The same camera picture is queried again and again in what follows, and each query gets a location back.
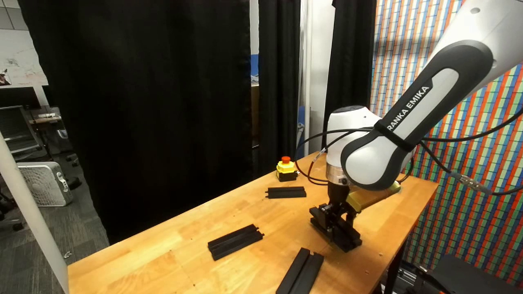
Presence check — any black padded seat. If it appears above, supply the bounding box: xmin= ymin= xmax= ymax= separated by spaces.
xmin=432 ymin=253 xmax=523 ymax=294

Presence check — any white slanted board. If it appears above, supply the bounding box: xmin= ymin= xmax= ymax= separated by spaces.
xmin=0 ymin=135 xmax=71 ymax=294

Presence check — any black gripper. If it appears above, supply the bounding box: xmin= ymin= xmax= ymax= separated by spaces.
xmin=314 ymin=181 xmax=360 ymax=225

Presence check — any thin black camera cable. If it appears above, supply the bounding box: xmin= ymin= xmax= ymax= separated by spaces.
xmin=295 ymin=125 xmax=383 ymax=188

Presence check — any white desk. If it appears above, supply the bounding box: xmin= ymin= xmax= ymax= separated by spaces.
xmin=0 ymin=29 xmax=51 ymax=108

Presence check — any black cable with silver connector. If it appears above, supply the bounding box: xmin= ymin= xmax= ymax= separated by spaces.
xmin=414 ymin=104 xmax=523 ymax=197

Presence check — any white perforated computer case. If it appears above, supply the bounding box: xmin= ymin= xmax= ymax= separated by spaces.
xmin=15 ymin=160 xmax=76 ymax=209

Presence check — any yellow emergency stop button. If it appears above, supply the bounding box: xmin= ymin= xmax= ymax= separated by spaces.
xmin=275 ymin=155 xmax=300 ymax=183

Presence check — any gold camera box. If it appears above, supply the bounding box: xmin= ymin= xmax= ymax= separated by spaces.
xmin=345 ymin=179 xmax=404 ymax=214

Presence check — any black curtain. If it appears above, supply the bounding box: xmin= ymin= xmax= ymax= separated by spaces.
xmin=321 ymin=0 xmax=380 ymax=163
xmin=15 ymin=0 xmax=254 ymax=243
xmin=257 ymin=0 xmax=303 ymax=173

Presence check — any flat gray device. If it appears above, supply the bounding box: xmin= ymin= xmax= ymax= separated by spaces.
xmin=30 ymin=106 xmax=63 ymax=125

